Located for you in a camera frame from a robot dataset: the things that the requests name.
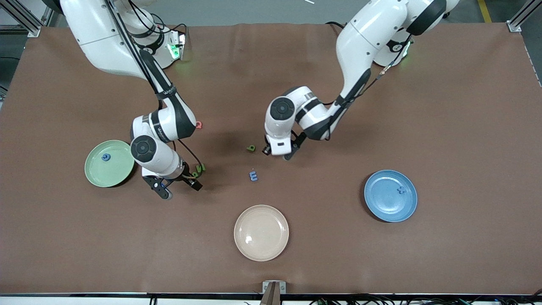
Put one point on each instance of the brown table cover sheet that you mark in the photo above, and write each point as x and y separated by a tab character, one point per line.
296	63

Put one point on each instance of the dark blue letter t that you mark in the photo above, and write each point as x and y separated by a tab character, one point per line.
401	190

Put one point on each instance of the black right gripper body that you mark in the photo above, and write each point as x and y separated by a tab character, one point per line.
184	177

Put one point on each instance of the blue round plate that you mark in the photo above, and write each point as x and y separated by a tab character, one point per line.
390	203

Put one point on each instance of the white table edge rail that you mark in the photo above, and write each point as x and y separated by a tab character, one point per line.
84	300

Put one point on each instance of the light blue letter m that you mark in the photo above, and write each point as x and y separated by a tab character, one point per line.
253	176

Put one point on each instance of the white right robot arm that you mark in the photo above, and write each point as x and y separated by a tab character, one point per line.
106	38

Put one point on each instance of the aluminium frame post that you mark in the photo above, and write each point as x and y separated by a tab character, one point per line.
25	21
523	15

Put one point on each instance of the green round plate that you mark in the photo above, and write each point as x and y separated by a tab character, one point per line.
110	173

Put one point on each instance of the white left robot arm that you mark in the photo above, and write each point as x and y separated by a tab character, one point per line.
364	38

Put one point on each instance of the metal table edge bracket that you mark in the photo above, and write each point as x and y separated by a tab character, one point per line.
283	287

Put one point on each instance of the beige round plate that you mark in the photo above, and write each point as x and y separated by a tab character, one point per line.
261	233

